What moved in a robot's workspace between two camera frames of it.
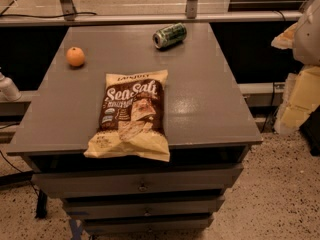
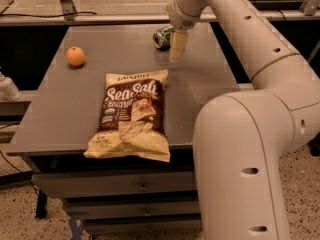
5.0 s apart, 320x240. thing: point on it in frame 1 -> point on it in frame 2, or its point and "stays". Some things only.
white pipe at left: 8,90 stays
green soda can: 170,36 stays
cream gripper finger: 285,40 -> 184,14
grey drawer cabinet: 208,126 stays
